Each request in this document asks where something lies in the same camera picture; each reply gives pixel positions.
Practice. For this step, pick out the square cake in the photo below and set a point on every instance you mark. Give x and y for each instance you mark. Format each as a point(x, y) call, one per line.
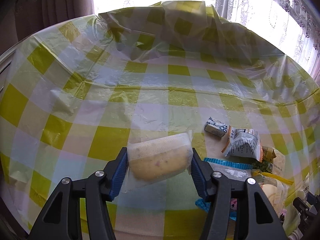
point(156, 160)

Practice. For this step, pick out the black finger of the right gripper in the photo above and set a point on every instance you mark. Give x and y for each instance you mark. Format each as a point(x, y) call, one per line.
point(305, 215)
point(313, 199)

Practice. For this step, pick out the small silver white snack packet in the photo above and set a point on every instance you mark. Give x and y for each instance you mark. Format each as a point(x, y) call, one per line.
point(215, 127)

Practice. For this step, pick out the mauve curtain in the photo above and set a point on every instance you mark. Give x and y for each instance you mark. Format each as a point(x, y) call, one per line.
point(21, 18)

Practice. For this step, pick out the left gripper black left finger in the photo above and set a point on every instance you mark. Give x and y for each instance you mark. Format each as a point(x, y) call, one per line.
point(60, 216)

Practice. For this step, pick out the green checkered plastic tablecloth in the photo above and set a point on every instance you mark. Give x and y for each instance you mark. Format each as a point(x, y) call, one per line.
point(79, 91)

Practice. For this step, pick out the pink black chocolate packet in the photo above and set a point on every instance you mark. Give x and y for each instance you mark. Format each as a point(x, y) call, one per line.
point(233, 203)

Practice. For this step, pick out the round cheese bun yellow wrapper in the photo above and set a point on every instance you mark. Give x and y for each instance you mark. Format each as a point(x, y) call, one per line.
point(274, 187)

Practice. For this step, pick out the white orange snack packet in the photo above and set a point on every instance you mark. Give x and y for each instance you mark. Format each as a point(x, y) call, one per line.
point(243, 142)

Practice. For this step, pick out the blue clear snack packet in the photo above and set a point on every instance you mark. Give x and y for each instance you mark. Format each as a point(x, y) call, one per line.
point(232, 170)

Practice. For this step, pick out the olive brown snack packet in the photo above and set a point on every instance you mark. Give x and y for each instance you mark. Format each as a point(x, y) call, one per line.
point(273, 161)

